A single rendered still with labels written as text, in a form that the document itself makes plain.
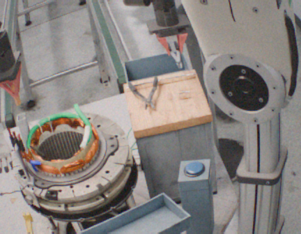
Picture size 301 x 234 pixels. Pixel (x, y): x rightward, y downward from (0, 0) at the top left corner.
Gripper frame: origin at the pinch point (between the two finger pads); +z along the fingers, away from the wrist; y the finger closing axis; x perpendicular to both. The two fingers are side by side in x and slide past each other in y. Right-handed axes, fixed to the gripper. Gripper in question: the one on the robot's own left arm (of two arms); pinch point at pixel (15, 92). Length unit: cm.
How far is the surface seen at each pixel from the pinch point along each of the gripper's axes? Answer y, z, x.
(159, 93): -17.8, 23.1, 30.5
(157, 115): -9.1, 22.6, 30.3
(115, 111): -49, 52, 9
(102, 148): 5.5, 17.1, 19.6
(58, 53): -218, 133, -67
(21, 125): 2.1, 9.0, -0.9
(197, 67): -141, 108, 26
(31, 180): 16.8, 14.6, 1.8
